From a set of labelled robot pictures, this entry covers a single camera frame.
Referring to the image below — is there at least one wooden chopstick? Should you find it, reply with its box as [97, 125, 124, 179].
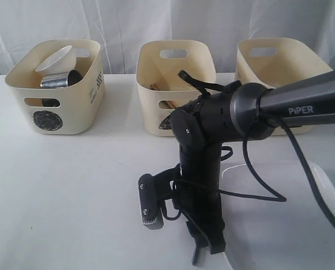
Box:
[150, 82, 169, 91]
[158, 101, 177, 110]

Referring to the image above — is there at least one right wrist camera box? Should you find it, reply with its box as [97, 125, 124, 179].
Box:
[138, 168, 182, 231]

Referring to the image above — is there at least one white backdrop curtain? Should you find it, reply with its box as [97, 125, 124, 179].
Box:
[0, 1, 335, 74]

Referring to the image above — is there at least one steel mug with handle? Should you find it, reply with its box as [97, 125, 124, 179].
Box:
[40, 72, 69, 89]

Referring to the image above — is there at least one cream bin with circle mark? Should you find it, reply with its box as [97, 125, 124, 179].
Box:
[5, 39, 105, 135]

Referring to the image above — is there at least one steel spoon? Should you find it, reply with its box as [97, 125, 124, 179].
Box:
[191, 245, 201, 267]

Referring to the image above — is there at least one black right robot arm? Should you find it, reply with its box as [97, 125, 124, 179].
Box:
[170, 70, 335, 254]

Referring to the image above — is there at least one white square plate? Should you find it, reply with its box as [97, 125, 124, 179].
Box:
[222, 161, 335, 269]

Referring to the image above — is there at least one white plastic bowl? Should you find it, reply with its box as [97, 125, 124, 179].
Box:
[35, 46, 77, 76]

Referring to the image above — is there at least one cream bin with triangle mark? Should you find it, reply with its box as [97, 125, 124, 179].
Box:
[136, 40, 216, 137]

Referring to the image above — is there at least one cream bin with square mark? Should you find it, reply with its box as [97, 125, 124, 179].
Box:
[234, 38, 334, 136]

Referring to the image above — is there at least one small steel cup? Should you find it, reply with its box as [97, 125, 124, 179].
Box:
[66, 70, 83, 87]

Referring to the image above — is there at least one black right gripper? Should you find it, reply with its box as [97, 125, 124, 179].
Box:
[178, 143, 226, 255]

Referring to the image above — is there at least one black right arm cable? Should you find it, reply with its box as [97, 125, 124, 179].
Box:
[161, 70, 335, 242]

